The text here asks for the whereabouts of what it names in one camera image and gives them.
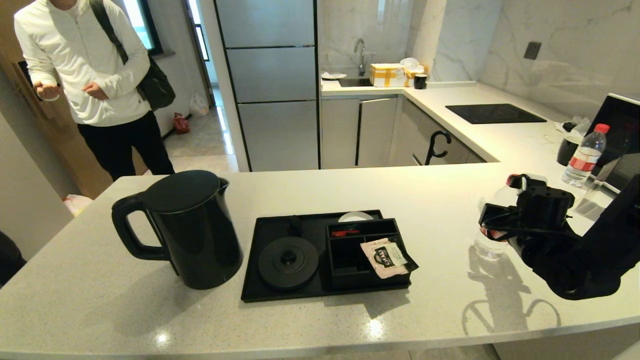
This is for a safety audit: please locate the small yellow white box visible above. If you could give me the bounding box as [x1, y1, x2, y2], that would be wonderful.
[404, 65, 430, 87]

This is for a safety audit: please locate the water bottle with dark liquid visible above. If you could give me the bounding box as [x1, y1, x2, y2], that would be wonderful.
[471, 174, 523, 262]

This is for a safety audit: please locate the black compartment organizer box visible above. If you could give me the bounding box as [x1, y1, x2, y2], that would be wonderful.
[325, 218, 419, 291]

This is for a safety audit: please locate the dark green shoulder bag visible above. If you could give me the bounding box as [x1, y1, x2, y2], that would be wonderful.
[90, 0, 177, 111]

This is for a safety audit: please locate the white base cabinet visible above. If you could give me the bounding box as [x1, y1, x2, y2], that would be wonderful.
[320, 96, 486, 170]

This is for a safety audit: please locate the large black mug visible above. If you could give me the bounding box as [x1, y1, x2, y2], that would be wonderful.
[556, 135, 581, 167]

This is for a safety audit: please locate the black round kettle base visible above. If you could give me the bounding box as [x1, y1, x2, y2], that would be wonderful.
[258, 236, 320, 291]

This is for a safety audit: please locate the silver refrigerator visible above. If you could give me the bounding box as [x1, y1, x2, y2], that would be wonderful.
[214, 0, 321, 172]

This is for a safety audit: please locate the black rectangular serving tray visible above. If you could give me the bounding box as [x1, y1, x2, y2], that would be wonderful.
[241, 210, 419, 303]

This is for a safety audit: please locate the clear water bottle red cap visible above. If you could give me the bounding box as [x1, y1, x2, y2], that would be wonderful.
[561, 123, 610, 188]

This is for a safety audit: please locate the chrome sink faucet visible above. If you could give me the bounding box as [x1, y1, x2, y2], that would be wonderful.
[353, 38, 367, 77]

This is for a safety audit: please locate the black induction cooktop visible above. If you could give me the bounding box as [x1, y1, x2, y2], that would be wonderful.
[445, 104, 547, 125]

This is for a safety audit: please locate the black curved faucet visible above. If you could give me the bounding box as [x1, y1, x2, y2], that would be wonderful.
[424, 131, 452, 166]

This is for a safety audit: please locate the crumpled white orange plastic bag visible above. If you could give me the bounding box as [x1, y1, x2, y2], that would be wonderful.
[62, 194, 93, 218]

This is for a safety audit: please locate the black microwave oven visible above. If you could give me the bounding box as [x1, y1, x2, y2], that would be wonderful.
[585, 93, 640, 201]

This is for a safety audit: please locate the dark framed window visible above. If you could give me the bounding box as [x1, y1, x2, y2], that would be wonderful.
[122, 0, 163, 58]

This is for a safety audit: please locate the pink tea bag sachet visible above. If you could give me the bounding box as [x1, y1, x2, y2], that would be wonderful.
[360, 238, 409, 279]

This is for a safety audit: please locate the clear acrylic sign holder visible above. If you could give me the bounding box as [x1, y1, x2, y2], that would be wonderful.
[574, 155, 623, 217]

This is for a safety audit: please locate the yellow white striped box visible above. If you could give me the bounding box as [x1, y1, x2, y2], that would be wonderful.
[369, 63, 406, 88]

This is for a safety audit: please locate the black electric kettle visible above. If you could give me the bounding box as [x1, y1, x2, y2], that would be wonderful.
[111, 170, 244, 291]

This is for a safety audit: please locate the person in white jacket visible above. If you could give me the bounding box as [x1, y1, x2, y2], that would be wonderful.
[14, 0, 176, 182]

